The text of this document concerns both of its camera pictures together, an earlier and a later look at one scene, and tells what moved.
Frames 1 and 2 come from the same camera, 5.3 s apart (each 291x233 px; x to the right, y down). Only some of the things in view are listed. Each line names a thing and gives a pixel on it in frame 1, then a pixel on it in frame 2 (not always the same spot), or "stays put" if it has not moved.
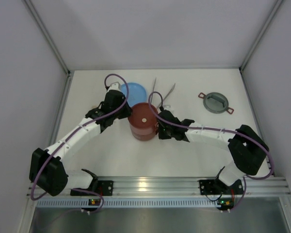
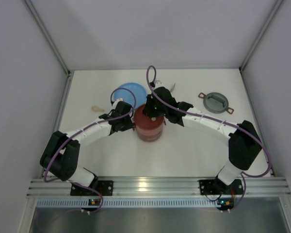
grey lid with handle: x=215 y=102 stays put
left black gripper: x=124 y=110 to x=127 y=120
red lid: x=142 y=116 stays put
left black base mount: x=105 y=188 stays put
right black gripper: x=161 y=127 to x=153 y=110
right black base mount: x=217 y=187 stays put
